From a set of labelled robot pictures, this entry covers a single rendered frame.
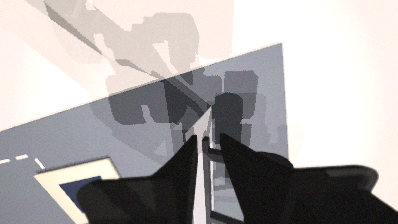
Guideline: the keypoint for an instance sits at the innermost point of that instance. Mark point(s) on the cream square tile with dark blue centre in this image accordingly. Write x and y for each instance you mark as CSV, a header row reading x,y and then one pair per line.
x,y
63,183

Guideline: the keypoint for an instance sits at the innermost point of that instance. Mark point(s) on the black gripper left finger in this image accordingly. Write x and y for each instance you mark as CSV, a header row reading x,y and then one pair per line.
x,y
169,192

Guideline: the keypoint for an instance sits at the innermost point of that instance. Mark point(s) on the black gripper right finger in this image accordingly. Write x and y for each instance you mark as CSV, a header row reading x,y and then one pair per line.
x,y
267,190

